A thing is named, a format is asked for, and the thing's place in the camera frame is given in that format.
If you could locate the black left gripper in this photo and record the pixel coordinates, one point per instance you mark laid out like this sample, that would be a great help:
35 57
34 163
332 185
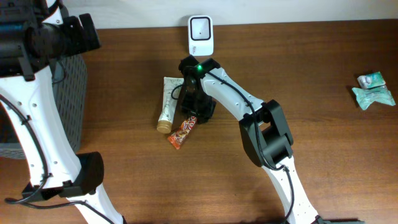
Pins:
66 32

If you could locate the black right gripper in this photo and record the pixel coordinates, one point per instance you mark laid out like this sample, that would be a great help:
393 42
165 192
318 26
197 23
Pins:
201 109

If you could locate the white cream tube gold cap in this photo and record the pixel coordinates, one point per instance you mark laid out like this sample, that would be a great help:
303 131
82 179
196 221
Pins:
171 92

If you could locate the orange chocolate bar wrapper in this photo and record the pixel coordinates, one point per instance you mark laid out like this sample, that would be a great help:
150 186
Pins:
178 137

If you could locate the green wet wipes pack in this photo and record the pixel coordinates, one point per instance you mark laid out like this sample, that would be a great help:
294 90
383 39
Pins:
365 97

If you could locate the small teal tissue pack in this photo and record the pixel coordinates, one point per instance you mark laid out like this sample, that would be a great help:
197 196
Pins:
372 80

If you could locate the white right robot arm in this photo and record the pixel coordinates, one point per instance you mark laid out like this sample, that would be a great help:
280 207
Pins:
266 136

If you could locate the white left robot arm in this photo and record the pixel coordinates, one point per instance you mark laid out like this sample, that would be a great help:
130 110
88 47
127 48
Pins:
27 96

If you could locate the white barcode scanner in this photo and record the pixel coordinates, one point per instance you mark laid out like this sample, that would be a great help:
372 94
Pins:
200 35

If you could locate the grey plastic mesh basket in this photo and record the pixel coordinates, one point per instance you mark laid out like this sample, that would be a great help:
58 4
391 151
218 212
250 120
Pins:
69 93

